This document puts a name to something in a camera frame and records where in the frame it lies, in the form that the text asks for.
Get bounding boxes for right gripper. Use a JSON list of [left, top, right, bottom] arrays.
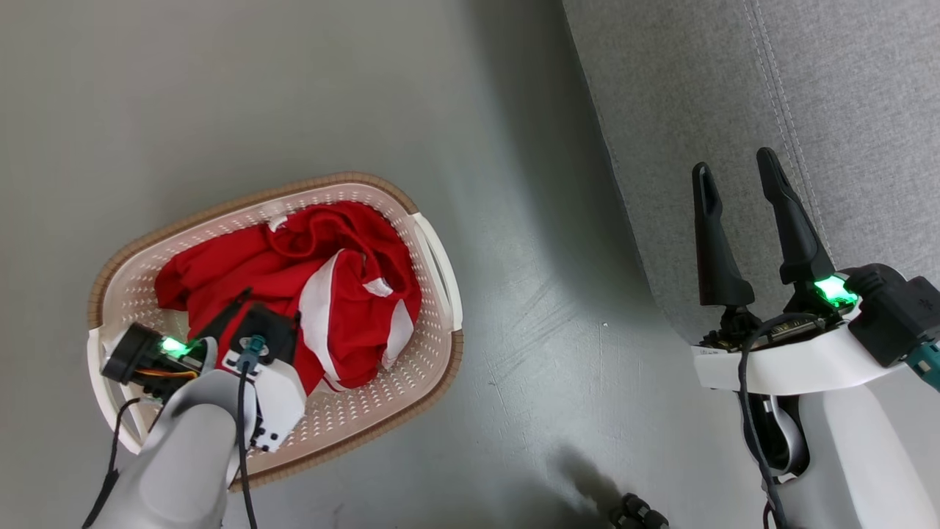
[[690, 147, 905, 395]]

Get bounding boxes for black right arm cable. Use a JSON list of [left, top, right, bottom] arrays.
[[737, 316, 791, 529]]

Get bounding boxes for red and white clothing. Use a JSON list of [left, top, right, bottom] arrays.
[[154, 201, 423, 396]]

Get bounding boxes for white plastic laundry basket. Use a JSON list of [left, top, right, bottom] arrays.
[[87, 172, 465, 493]]

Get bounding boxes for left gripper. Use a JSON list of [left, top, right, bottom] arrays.
[[101, 289, 308, 453]]

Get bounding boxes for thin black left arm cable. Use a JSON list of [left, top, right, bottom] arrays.
[[81, 398, 142, 529]]

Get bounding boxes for grey fabric sofa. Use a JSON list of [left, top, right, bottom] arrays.
[[563, 0, 940, 346]]

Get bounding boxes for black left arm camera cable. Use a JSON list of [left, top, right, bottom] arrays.
[[235, 337, 259, 529]]

